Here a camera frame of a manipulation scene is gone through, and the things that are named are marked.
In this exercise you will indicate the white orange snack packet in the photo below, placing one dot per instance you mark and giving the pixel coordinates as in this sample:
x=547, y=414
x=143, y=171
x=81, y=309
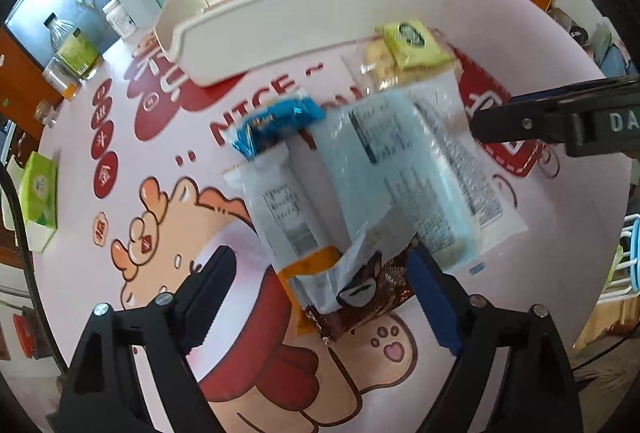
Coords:
x=280, y=208

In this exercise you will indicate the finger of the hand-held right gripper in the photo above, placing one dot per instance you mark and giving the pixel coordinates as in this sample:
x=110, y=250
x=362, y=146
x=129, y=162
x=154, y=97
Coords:
x=575, y=95
x=520, y=125

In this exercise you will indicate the light blue cracker packet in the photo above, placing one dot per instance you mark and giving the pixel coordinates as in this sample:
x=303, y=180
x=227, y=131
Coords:
x=400, y=173

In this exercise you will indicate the white long snack packet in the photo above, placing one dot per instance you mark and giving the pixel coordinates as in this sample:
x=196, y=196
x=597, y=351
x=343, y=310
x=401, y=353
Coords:
x=480, y=193

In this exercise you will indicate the glass spice jar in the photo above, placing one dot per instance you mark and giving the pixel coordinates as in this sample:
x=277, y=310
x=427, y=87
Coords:
x=62, y=83

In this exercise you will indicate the yellow-label cookie packet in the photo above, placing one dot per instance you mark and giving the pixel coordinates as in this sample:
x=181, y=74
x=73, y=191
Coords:
x=410, y=40

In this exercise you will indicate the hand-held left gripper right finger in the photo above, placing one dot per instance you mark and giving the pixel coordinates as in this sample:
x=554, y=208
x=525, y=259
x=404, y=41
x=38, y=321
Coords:
x=435, y=308

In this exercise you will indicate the white pill bottle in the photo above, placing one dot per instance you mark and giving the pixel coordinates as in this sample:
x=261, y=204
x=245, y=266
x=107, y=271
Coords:
x=120, y=18

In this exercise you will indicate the green tissue box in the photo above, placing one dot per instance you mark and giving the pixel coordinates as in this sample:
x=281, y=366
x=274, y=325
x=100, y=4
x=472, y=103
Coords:
x=40, y=193

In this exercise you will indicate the dark brown snack packet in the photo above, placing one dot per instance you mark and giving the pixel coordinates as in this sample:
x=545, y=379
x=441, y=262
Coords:
x=385, y=288

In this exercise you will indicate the blue snack packet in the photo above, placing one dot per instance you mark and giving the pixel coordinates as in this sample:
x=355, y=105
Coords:
x=270, y=125

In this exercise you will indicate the glass bottle green label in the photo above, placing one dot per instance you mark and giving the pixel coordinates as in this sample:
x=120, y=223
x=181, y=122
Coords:
x=75, y=50

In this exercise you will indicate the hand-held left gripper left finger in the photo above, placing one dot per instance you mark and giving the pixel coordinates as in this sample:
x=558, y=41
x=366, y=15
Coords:
x=210, y=298

